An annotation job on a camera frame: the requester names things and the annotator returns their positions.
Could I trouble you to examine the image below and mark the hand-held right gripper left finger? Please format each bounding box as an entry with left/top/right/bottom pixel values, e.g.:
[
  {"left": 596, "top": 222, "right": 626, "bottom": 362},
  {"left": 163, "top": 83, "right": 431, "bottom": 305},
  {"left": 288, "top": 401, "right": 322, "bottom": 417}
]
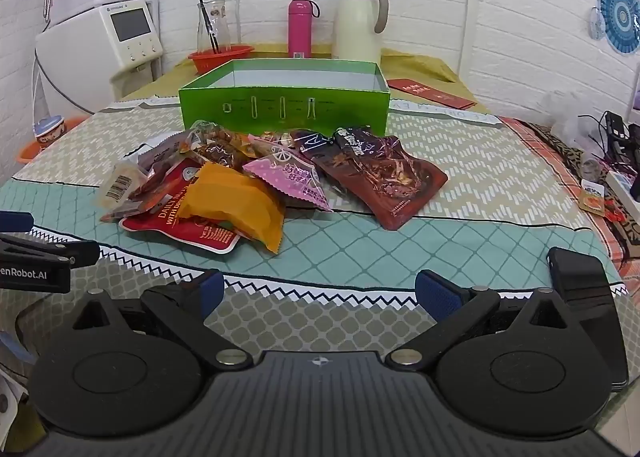
[{"left": 70, "top": 268, "right": 253, "bottom": 372}]

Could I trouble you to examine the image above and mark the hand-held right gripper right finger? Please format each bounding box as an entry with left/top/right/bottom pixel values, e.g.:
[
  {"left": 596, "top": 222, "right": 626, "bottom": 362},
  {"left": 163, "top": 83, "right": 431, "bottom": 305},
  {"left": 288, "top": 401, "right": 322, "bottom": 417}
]
[{"left": 391, "top": 269, "right": 572, "bottom": 372}]

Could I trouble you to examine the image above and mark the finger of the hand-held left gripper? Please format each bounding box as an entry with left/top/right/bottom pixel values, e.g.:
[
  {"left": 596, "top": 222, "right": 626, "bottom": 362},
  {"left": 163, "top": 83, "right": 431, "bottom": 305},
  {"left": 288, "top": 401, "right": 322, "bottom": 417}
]
[
  {"left": 0, "top": 211, "right": 35, "bottom": 238},
  {"left": 0, "top": 233, "right": 102, "bottom": 269}
]

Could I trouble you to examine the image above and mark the red snack pouch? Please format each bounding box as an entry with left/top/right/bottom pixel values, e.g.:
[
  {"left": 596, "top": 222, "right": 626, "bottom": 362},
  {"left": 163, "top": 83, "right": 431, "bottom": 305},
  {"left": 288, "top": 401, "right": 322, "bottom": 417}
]
[{"left": 120, "top": 157, "right": 241, "bottom": 255}]

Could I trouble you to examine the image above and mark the white barcode snack packet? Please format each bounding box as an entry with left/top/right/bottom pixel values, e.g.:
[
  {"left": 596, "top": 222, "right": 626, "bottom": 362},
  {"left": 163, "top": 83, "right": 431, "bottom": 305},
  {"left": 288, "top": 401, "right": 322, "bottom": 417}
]
[{"left": 97, "top": 160, "right": 151, "bottom": 210}]

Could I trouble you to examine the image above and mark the orange snack packet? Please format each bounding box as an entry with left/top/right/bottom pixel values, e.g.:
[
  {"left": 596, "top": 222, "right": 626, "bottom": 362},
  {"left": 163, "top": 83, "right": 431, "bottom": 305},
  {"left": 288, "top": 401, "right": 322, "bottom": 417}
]
[{"left": 177, "top": 162, "right": 286, "bottom": 254}]

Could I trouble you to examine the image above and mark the dark red snack packet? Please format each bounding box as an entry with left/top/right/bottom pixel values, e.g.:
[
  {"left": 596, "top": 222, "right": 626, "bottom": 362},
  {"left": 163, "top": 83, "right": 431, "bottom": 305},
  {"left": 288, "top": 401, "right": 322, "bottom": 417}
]
[{"left": 320, "top": 126, "right": 449, "bottom": 231}]

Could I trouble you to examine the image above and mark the clear brown snack packet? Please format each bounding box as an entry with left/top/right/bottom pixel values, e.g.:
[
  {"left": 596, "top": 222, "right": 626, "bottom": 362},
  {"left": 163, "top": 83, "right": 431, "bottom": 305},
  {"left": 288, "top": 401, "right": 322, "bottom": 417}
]
[{"left": 122, "top": 132, "right": 196, "bottom": 173}]

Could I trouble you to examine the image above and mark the pink snack packet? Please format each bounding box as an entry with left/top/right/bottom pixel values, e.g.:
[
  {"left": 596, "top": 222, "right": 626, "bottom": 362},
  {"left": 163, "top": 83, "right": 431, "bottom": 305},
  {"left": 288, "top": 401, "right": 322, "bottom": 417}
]
[{"left": 242, "top": 150, "right": 333, "bottom": 212}]

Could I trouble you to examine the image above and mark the clear orange-edged snack packet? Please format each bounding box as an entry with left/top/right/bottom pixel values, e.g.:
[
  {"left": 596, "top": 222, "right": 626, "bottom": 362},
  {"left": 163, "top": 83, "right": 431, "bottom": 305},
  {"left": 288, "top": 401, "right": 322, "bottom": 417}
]
[{"left": 187, "top": 120, "right": 261, "bottom": 170}]

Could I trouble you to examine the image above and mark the maroon snack packet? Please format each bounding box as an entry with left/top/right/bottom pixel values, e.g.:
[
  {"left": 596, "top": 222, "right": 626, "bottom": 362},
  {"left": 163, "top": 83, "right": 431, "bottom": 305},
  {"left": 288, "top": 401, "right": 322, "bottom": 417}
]
[{"left": 287, "top": 128, "right": 346, "bottom": 165}]

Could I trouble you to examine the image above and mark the green cardboard box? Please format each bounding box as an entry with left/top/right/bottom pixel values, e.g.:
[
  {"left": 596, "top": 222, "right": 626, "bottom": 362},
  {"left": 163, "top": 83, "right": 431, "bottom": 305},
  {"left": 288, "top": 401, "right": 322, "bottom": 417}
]
[{"left": 178, "top": 58, "right": 392, "bottom": 138}]

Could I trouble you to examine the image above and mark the orange plastic basin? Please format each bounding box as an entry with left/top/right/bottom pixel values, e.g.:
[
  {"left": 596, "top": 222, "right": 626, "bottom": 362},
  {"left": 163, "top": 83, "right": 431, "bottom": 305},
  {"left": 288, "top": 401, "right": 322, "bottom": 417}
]
[{"left": 15, "top": 116, "right": 91, "bottom": 165}]

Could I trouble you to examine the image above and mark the patterned bowl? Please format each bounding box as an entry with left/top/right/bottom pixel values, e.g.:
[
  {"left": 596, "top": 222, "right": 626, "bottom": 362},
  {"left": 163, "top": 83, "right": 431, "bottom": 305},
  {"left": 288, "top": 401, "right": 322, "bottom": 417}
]
[{"left": 32, "top": 116, "right": 66, "bottom": 152}]

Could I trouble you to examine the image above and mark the printed tablecloth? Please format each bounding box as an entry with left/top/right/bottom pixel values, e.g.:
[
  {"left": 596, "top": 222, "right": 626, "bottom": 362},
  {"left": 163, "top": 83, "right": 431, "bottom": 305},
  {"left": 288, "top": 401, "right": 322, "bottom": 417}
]
[{"left": 0, "top": 97, "right": 628, "bottom": 388}]

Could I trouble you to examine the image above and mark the black phone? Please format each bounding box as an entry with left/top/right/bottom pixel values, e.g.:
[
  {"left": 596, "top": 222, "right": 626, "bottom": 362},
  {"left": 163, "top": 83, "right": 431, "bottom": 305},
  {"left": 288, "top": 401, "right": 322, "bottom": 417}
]
[{"left": 547, "top": 247, "right": 629, "bottom": 390}]

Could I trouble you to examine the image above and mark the small orange packet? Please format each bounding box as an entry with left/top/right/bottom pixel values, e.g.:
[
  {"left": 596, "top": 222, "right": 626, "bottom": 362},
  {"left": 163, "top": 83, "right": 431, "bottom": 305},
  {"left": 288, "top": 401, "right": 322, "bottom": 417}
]
[{"left": 580, "top": 180, "right": 607, "bottom": 214}]

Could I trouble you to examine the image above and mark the leopard print cloth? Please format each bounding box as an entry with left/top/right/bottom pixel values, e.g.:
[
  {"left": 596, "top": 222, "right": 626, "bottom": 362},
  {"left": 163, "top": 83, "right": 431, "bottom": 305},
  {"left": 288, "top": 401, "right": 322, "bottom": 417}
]
[{"left": 515, "top": 122, "right": 640, "bottom": 263}]

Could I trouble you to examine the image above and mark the red envelope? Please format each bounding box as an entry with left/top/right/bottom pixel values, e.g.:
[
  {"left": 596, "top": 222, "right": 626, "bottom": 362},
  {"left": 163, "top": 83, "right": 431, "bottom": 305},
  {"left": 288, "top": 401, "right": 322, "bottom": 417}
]
[{"left": 387, "top": 78, "right": 477, "bottom": 110}]

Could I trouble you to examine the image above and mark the white appliance with screen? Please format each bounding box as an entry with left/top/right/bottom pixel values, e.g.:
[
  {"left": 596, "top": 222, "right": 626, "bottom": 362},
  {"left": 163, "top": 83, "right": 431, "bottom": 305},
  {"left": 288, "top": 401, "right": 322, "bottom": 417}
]
[{"left": 34, "top": 0, "right": 166, "bottom": 115}]

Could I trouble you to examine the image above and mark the white power strip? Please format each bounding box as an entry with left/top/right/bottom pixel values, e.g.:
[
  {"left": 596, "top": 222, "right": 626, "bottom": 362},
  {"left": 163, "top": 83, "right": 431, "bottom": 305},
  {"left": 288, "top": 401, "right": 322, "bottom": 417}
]
[{"left": 605, "top": 170, "right": 640, "bottom": 218}]

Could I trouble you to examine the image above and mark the clear plastic bag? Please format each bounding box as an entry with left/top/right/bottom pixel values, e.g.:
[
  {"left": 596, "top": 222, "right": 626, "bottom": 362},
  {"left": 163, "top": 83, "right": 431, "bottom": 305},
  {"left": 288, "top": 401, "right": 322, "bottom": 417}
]
[{"left": 537, "top": 90, "right": 606, "bottom": 148}]

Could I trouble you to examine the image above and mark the red plastic basket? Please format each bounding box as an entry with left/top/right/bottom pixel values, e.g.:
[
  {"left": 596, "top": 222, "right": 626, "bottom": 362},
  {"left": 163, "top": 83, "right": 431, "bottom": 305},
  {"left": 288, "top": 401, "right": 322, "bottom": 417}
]
[{"left": 188, "top": 44, "right": 255, "bottom": 76}]

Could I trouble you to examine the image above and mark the black stick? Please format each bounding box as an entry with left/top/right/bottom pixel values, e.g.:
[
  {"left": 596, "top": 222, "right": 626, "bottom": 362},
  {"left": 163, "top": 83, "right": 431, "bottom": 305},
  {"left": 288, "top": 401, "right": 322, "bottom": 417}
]
[
  {"left": 197, "top": 0, "right": 218, "bottom": 53},
  {"left": 202, "top": 2, "right": 221, "bottom": 54}
]

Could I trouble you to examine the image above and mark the glass carafe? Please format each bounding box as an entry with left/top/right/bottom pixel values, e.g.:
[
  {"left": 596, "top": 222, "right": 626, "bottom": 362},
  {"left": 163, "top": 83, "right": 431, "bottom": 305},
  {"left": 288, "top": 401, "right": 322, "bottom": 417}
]
[{"left": 196, "top": 0, "right": 232, "bottom": 54}]

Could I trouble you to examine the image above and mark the pink bottle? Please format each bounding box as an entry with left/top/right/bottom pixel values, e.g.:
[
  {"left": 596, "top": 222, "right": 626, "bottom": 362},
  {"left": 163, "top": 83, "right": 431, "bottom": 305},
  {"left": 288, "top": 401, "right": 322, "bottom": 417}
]
[{"left": 287, "top": 0, "right": 321, "bottom": 59}]

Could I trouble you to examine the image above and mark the cream thermal jug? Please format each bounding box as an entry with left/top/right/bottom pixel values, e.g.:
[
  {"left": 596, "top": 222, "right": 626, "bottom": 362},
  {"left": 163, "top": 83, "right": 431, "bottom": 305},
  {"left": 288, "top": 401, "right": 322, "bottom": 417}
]
[{"left": 332, "top": 0, "right": 390, "bottom": 63}]

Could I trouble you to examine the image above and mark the small blue paper fan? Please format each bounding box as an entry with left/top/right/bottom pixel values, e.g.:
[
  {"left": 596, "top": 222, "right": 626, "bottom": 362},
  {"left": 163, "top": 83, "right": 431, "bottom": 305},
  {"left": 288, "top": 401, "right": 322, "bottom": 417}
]
[{"left": 587, "top": 7, "right": 608, "bottom": 40}]

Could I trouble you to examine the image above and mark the large blue paper fan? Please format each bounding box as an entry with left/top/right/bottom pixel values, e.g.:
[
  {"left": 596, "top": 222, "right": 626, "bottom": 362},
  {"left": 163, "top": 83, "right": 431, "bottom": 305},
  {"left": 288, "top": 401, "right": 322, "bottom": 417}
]
[{"left": 597, "top": 0, "right": 640, "bottom": 55}]

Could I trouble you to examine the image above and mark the black charger with cables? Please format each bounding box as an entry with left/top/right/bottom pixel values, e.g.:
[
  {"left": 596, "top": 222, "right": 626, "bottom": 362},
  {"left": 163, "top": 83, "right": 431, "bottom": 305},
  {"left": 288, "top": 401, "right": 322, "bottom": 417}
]
[{"left": 590, "top": 110, "right": 640, "bottom": 173}]

